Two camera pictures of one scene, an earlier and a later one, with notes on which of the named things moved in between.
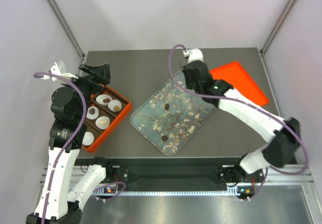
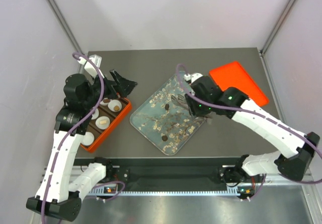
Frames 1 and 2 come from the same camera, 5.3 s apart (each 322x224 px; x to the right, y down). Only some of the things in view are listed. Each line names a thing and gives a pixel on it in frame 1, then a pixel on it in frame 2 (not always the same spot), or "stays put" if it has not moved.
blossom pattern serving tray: (171, 116) stays put
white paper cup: (88, 139) stays put
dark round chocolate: (164, 138) stays put
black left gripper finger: (96, 71) → (118, 80)
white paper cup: (94, 115) stays put
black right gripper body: (190, 84) → (197, 108)
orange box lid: (234, 75) stays put
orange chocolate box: (106, 112) stays put
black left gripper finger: (103, 73) → (125, 87)
